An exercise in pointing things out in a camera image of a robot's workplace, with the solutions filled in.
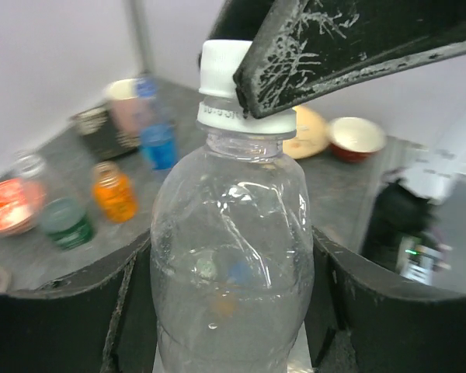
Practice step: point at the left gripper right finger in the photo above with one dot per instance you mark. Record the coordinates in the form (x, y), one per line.
(364, 318)

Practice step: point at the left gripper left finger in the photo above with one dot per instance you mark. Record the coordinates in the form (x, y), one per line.
(100, 318)

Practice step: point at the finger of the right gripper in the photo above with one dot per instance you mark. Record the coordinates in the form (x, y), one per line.
(241, 20)
(307, 49)

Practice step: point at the blue white bottle cap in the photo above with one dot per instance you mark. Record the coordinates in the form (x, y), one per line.
(220, 59)

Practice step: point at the green label clear bottle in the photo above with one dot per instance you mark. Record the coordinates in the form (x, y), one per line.
(54, 204)

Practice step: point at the white green bottle cap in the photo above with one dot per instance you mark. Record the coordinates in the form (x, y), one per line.
(206, 268)

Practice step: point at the orange bottle cap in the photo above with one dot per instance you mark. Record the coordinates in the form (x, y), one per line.
(224, 307)

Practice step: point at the orange juice bottle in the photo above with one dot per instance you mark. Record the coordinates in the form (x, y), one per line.
(113, 192)

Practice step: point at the blue label water bottle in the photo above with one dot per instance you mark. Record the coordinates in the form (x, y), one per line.
(155, 128)

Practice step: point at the clear bottle blue-white cap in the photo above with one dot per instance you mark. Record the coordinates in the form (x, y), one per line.
(238, 197)

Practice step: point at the beige bird plate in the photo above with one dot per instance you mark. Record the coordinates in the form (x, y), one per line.
(311, 137)

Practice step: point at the white bowl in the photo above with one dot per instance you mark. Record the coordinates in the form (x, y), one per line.
(354, 139)

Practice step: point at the pink white mug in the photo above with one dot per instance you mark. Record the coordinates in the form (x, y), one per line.
(123, 105)

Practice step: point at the orange floral bowl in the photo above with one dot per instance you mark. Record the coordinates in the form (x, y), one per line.
(19, 205)

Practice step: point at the black floral square plate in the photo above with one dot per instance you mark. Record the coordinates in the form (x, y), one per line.
(101, 136)

